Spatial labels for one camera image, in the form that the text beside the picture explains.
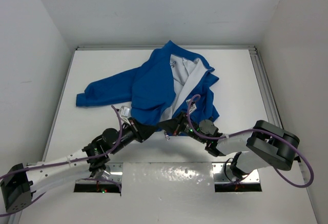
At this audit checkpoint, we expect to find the purple cable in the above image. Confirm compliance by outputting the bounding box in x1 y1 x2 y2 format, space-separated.
0 105 124 217
187 94 315 189

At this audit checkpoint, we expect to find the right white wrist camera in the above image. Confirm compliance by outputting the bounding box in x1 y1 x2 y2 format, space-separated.
186 99 197 113

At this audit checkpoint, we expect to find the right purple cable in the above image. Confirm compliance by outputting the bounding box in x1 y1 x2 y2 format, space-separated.
187 94 315 189

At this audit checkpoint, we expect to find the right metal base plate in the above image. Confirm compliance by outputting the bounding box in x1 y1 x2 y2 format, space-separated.
212 162 260 184

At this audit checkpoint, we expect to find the blue zip jacket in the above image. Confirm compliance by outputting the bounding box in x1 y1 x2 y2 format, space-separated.
76 41 219 126

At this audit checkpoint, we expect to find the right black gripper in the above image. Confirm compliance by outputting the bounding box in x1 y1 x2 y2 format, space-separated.
157 111 207 145

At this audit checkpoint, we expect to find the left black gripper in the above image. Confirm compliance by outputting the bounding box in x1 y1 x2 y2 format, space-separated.
110 116 158 154

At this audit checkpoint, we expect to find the metal base plate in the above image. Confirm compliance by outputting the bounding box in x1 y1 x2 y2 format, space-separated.
91 163 123 184
212 162 260 184

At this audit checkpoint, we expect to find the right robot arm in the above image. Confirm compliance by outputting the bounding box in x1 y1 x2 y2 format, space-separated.
158 112 300 181

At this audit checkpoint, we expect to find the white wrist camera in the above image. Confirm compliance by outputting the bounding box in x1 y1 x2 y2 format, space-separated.
186 99 197 113
118 106 131 119

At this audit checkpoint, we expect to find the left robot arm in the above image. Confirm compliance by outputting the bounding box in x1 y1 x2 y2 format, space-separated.
1 118 157 216

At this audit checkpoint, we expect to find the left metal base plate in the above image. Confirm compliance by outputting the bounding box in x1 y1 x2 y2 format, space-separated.
91 163 123 184

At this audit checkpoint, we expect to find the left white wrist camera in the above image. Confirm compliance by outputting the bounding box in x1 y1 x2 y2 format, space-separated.
118 106 131 119

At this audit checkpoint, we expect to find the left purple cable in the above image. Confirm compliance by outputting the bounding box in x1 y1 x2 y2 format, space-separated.
0 105 124 217

